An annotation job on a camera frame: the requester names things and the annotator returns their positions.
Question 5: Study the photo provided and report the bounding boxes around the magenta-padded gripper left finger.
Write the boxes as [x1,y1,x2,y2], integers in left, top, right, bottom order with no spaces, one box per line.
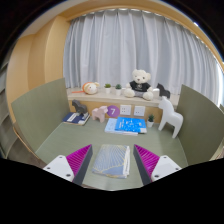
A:
[43,143,94,186]

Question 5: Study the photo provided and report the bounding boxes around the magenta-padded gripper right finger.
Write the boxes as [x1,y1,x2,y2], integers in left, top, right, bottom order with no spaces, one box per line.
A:
[133,144,183,186]

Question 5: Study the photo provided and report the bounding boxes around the blue towel with yellow leaf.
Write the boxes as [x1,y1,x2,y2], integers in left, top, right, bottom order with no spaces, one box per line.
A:
[91,143,131,179]

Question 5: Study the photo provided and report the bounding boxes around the dark blue book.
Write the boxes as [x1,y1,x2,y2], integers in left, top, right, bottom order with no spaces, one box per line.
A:
[62,111,91,126]

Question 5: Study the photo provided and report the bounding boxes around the bright blue book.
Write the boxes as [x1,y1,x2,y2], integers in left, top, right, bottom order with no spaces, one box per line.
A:
[114,116,148,135]

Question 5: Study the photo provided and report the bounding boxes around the large white horse figure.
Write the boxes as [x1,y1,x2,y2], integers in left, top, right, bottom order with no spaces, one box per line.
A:
[157,96,185,139]

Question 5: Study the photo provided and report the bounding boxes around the green desk partition panel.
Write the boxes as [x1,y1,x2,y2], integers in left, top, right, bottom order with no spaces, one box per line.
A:
[175,84,224,166]
[10,77,71,154]

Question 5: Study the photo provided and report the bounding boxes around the dark grey horse figure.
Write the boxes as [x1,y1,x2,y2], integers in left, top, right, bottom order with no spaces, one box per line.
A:
[71,99,89,117]

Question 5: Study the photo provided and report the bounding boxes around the pink horse figure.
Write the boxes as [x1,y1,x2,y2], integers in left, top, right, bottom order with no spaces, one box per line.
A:
[91,105,109,124]

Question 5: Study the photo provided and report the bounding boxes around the grey shelf unit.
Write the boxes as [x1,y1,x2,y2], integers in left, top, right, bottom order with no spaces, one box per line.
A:
[0,63,18,159]

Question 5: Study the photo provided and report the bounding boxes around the round purple sign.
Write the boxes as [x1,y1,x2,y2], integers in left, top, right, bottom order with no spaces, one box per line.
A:
[106,104,121,118]

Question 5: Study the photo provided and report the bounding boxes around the small black horse figure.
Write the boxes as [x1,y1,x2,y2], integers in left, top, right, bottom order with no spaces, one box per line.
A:
[156,82,171,99]

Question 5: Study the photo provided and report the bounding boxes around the wooden window ledge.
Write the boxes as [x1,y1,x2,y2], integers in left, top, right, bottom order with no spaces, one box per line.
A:
[66,87,181,124]

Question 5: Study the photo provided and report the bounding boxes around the cream and orange plush toy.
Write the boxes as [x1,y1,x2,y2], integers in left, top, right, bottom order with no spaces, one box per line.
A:
[71,81,101,96]

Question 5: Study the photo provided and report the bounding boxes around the white teddy bear black shirt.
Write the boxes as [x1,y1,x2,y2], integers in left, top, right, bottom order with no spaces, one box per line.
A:
[123,69,155,101]

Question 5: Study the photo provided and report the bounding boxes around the white curtain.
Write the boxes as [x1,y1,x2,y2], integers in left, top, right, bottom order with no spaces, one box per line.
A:
[62,8,221,106]

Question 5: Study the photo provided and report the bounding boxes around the white wall socket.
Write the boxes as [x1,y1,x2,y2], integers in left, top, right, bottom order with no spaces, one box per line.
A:
[133,105,146,118]
[119,104,132,116]

